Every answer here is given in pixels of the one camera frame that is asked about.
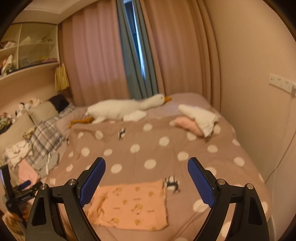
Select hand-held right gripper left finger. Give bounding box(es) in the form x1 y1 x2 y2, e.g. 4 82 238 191
26 157 106 241

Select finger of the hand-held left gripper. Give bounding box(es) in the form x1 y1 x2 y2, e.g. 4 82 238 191
17 180 32 191

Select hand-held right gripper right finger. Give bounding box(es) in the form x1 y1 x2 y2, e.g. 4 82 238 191
187 157 270 241

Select pink cartoon print pants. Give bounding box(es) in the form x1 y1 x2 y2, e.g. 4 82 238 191
84 179 169 231

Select grey plaid cloth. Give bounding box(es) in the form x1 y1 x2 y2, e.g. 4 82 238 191
5 140 59 184

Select plaid blanket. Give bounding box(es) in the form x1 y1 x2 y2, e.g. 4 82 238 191
30 116 68 163

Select beige pillow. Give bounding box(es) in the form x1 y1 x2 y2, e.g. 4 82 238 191
0 113 36 154
28 101 59 126

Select folded pink cloth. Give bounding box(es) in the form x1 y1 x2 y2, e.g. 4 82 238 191
174 116 204 136

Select polka dot blanket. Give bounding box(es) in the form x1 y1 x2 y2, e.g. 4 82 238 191
45 113 271 241

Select floral cloth bundle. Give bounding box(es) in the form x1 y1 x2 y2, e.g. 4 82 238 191
0 112 14 134

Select folded white cloth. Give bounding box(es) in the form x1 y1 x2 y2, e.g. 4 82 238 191
178 104 220 138

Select white goose plush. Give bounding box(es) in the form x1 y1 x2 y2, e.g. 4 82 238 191
69 93 173 128

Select group of stuffed toys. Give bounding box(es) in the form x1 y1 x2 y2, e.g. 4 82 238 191
15 98 43 117

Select dark cloth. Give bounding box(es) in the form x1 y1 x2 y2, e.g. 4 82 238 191
48 95 71 113

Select blue curtain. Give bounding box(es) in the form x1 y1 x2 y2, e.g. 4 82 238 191
116 0 159 100

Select yellow tassel hanging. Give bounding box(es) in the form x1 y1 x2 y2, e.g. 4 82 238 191
55 64 70 91

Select stuffed toy on shelf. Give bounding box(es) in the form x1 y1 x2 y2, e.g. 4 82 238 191
1 54 17 76

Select pink curtain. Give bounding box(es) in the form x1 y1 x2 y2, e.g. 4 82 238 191
60 0 130 109
140 0 222 110

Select white power cable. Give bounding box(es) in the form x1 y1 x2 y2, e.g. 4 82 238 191
265 93 295 183

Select white wall socket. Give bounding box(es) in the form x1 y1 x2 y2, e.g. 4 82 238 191
269 73 296 95

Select cream wall shelf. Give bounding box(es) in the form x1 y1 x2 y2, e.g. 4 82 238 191
0 22 61 80

